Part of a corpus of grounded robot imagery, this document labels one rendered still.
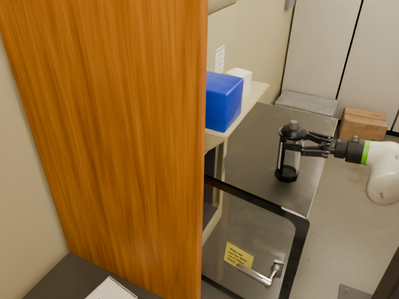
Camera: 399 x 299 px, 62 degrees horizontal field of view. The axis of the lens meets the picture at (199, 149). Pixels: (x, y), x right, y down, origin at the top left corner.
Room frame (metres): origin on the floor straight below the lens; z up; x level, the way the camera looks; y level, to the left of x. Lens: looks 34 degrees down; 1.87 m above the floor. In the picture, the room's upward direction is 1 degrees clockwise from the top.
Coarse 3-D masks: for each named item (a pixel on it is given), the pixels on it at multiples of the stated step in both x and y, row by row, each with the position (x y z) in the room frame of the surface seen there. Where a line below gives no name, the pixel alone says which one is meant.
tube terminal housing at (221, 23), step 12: (216, 12) 0.81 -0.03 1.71; (228, 12) 0.87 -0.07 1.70; (216, 24) 0.81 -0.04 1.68; (228, 24) 0.88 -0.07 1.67; (216, 36) 0.81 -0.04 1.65; (228, 36) 0.88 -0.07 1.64; (216, 48) 0.81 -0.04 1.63; (228, 48) 0.89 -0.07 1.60; (228, 60) 0.89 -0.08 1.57; (216, 156) 0.92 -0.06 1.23; (216, 168) 0.92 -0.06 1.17
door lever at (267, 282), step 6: (240, 264) 0.50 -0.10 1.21; (240, 270) 0.49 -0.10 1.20; (246, 270) 0.48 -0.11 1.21; (252, 270) 0.48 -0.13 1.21; (276, 270) 0.49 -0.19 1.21; (252, 276) 0.47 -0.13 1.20; (258, 276) 0.47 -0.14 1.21; (264, 276) 0.47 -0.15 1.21; (270, 276) 0.47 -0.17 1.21; (264, 282) 0.45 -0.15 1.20; (270, 282) 0.45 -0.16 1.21
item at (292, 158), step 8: (280, 128) 1.16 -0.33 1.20; (280, 136) 1.12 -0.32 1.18; (288, 136) 1.10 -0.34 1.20; (288, 152) 1.10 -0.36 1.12; (296, 152) 1.10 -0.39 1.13; (288, 160) 1.09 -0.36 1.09; (296, 160) 1.10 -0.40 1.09; (288, 168) 1.09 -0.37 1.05; (296, 168) 1.10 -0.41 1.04; (288, 176) 1.09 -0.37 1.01
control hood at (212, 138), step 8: (256, 88) 0.84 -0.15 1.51; (264, 88) 0.84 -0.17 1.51; (248, 96) 0.79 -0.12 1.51; (256, 96) 0.79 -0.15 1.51; (248, 104) 0.74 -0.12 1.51; (248, 112) 0.72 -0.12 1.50; (240, 120) 0.67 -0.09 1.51; (232, 128) 0.63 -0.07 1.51; (208, 136) 0.60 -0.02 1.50; (216, 136) 0.60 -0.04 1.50; (224, 136) 0.59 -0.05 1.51; (208, 144) 0.60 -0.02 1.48; (216, 144) 0.60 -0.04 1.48
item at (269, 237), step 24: (216, 192) 0.59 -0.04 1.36; (240, 192) 0.55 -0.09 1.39; (216, 216) 0.58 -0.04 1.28; (240, 216) 0.55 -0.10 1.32; (264, 216) 0.52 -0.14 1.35; (288, 216) 0.49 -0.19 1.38; (216, 240) 0.58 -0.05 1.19; (240, 240) 0.54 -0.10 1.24; (264, 240) 0.51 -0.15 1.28; (288, 240) 0.48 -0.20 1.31; (216, 264) 0.58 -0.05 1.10; (264, 264) 0.51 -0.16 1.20; (288, 264) 0.48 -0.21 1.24; (216, 288) 0.58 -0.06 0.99; (240, 288) 0.54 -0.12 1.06; (264, 288) 0.50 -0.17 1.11; (288, 288) 0.47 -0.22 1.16
